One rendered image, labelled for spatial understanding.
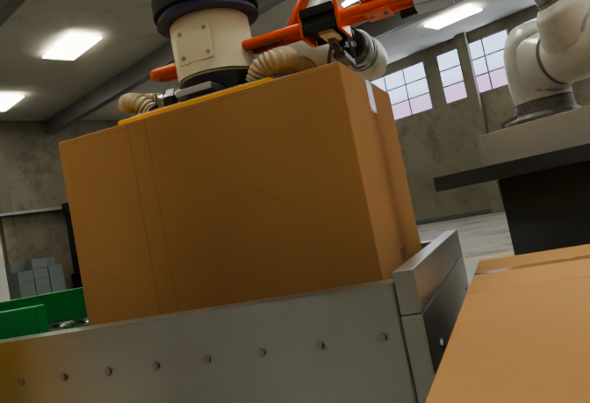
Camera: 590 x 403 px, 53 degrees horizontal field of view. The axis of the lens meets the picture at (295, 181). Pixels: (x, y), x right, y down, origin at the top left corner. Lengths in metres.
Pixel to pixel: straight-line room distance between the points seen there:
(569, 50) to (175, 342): 1.16
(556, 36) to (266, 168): 0.88
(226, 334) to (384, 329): 0.24
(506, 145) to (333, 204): 0.82
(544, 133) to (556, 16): 0.30
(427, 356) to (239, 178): 0.45
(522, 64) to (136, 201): 1.09
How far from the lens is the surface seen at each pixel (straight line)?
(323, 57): 1.51
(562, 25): 1.61
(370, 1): 1.19
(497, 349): 0.62
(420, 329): 0.82
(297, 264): 1.02
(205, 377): 0.95
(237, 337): 0.91
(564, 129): 1.66
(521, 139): 1.70
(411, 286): 0.81
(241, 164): 1.05
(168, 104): 1.23
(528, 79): 1.75
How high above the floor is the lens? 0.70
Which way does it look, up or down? 4 degrees up
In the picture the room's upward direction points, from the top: 11 degrees counter-clockwise
